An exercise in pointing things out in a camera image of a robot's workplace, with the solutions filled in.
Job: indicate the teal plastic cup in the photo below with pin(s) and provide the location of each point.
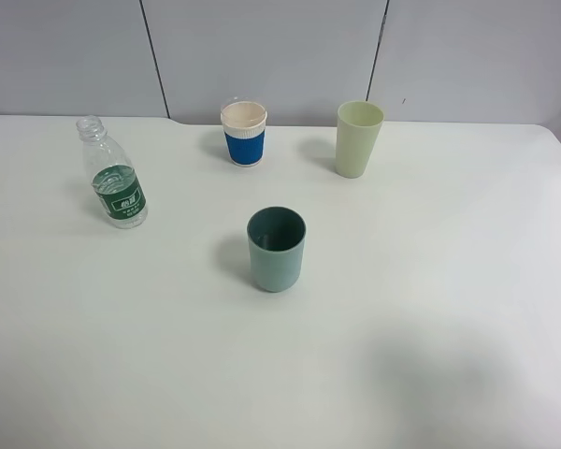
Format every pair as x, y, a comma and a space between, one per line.
276, 238

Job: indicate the blue sleeved paper cup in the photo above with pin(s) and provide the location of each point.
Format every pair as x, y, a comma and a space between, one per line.
244, 127

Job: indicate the pale green plastic cup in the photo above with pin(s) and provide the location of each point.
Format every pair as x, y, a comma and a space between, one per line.
359, 124

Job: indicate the clear bottle green label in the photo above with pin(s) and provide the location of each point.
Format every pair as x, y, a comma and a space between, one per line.
111, 175

